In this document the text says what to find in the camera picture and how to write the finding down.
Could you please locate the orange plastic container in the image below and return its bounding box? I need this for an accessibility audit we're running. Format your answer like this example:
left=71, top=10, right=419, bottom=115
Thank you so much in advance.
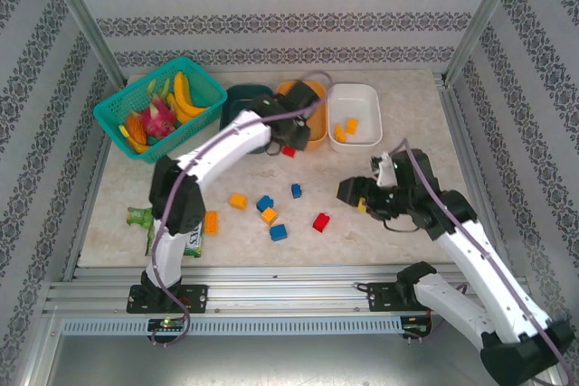
left=274, top=80, right=328, bottom=150

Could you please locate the yellow toy banana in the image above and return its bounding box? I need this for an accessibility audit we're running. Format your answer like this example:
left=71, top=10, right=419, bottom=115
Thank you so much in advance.
left=166, top=91, right=212, bottom=124
left=173, top=70, right=195, bottom=109

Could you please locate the thin black right gripper cable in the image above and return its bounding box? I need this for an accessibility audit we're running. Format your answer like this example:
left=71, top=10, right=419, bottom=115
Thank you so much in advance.
left=377, top=216, right=420, bottom=233

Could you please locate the aluminium side rail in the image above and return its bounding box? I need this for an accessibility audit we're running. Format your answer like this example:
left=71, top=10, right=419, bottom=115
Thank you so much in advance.
left=438, top=76, right=506, bottom=269
left=62, top=135, right=114, bottom=282

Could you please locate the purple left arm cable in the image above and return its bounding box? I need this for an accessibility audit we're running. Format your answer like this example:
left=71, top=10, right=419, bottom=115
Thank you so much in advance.
left=150, top=70, right=334, bottom=350

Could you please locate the wide aluminium base rail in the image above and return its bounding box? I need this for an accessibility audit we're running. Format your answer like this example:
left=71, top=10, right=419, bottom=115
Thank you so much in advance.
left=43, top=263, right=533, bottom=315

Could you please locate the fox's candy bag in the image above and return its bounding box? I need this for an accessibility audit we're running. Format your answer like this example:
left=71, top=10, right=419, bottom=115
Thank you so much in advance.
left=144, top=221, right=205, bottom=259

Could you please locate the grey slotted cable duct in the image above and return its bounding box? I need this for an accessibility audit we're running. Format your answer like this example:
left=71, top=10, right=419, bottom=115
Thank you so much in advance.
left=58, top=315, right=404, bottom=337

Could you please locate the dark teal plastic container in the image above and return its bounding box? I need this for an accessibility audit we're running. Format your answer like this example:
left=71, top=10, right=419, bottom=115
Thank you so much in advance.
left=218, top=82, right=276, bottom=155

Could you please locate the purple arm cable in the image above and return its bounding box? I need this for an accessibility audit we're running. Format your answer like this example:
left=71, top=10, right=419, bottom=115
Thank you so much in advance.
left=150, top=70, right=334, bottom=350
left=389, top=137, right=578, bottom=382

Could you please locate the white plastic container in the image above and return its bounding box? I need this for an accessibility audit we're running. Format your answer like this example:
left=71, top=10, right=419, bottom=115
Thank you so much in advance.
left=326, top=81, right=384, bottom=153

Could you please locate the aluminium frame post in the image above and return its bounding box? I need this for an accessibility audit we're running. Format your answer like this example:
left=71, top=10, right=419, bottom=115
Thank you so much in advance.
left=441, top=0, right=530, bottom=87
left=34, top=0, right=128, bottom=85

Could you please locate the pink toy dragon fruit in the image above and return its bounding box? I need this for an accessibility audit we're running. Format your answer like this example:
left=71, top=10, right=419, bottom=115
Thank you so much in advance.
left=138, top=93, right=178, bottom=138

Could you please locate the teal plastic mesh basket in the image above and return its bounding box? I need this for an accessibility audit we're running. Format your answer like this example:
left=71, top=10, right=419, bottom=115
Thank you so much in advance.
left=93, top=55, right=229, bottom=165

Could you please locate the orange toy fruit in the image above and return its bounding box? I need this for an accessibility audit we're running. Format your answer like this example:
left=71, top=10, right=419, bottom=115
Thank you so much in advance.
left=124, top=113, right=148, bottom=146

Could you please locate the small circuit board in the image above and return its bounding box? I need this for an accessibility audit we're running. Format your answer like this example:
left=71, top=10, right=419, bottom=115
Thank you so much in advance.
left=147, top=317, right=185, bottom=332

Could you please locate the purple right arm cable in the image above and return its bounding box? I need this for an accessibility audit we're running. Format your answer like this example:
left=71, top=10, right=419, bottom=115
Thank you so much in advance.
left=389, top=137, right=578, bottom=382

